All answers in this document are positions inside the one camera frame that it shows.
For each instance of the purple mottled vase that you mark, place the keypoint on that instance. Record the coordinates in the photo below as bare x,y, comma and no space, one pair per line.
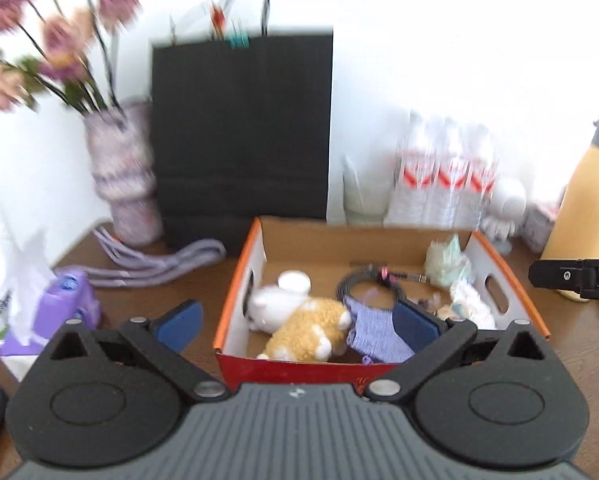
124,170

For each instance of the glass cup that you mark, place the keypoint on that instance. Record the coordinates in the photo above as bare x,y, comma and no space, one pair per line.
364,200

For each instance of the purple tissue pack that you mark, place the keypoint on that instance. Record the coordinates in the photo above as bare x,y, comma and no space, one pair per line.
64,305

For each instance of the iridescent plastic bag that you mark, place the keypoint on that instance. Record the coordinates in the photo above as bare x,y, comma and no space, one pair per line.
447,262

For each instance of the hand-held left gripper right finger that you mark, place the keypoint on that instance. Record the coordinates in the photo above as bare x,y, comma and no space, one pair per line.
417,327

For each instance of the white tissue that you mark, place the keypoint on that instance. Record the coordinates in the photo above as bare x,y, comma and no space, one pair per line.
472,300

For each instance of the clear water bottle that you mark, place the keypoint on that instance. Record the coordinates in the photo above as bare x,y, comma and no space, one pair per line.
477,185
442,185
407,180

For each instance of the black paper bag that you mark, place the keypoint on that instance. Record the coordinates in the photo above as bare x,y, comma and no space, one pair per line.
239,135

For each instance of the yellow thermos jug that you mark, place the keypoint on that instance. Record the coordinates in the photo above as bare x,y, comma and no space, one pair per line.
584,200

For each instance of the white robot speaker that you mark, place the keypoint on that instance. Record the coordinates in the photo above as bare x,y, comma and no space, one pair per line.
507,205

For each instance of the purple linen pouch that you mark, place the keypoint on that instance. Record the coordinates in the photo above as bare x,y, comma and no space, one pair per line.
374,330

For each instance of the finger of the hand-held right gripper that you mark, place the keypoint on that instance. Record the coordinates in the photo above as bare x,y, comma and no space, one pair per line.
574,277

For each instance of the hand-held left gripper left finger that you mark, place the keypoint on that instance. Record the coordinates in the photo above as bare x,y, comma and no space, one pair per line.
179,327

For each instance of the dried pink flowers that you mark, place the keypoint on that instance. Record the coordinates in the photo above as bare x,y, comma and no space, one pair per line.
59,40

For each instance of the yellow plush hamster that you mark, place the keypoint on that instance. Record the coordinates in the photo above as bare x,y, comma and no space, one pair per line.
309,325

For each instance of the red cardboard box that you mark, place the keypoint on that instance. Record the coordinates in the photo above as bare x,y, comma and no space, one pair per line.
299,255

